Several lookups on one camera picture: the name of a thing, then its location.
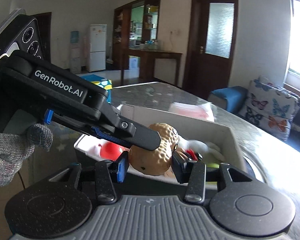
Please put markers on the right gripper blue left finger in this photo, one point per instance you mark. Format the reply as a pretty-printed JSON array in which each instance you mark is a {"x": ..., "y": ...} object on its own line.
[{"x": 122, "y": 166}]

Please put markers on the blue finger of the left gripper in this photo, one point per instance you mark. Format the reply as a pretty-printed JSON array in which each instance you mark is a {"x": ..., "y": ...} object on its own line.
[
  {"x": 130, "y": 132},
  {"x": 110, "y": 137}
]

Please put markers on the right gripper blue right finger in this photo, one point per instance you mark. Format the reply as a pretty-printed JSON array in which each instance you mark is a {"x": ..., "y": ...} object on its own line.
[{"x": 182, "y": 167}]

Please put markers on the big-head doll red dress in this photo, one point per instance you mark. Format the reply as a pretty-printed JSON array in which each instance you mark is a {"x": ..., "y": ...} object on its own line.
[{"x": 191, "y": 155}]

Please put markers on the red balloon toy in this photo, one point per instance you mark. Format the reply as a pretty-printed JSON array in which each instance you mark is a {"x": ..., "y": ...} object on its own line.
[{"x": 111, "y": 151}]

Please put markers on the tan peanut squeeze toy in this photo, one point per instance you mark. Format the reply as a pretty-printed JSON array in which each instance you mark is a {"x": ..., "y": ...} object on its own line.
[{"x": 156, "y": 162}]

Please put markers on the white knitted plush rabbit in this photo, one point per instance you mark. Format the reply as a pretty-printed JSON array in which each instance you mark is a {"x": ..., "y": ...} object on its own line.
[{"x": 211, "y": 153}]

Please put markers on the grey knitted gloved hand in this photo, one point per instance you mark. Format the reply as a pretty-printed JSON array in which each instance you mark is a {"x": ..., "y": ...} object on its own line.
[{"x": 24, "y": 134}]

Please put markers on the green balloon toy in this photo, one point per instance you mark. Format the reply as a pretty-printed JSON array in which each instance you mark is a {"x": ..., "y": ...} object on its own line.
[{"x": 213, "y": 165}]

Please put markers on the blue yellow tissue box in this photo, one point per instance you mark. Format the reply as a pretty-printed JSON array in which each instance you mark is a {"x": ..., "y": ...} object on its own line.
[{"x": 100, "y": 82}]

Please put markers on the water dispenser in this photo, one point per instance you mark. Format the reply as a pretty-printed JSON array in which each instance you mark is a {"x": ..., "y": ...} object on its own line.
[{"x": 75, "y": 52}]

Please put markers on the pink tissue pack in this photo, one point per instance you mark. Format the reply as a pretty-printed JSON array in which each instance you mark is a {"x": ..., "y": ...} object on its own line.
[{"x": 202, "y": 112}]

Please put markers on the round black induction cooker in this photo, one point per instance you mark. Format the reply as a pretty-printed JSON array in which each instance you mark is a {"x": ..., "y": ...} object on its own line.
[{"x": 255, "y": 169}]

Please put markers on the grey quilted star tablecloth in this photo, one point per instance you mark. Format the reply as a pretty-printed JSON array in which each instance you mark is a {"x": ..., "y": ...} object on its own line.
[{"x": 279, "y": 162}]

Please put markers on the blue sofa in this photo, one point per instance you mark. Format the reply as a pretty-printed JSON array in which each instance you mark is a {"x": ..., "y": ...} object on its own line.
[{"x": 231, "y": 99}]

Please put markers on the white refrigerator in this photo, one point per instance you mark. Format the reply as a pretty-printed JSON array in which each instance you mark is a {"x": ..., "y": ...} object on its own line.
[{"x": 97, "y": 39}]

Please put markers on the dark wooden cabinet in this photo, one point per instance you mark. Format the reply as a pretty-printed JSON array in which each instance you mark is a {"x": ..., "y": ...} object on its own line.
[{"x": 135, "y": 33}]

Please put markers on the butterfly print cushion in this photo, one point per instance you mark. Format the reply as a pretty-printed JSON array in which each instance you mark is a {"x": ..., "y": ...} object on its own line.
[{"x": 270, "y": 108}]

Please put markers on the dark wooden door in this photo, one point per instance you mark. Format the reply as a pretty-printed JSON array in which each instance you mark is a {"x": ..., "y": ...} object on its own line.
[{"x": 212, "y": 37}]

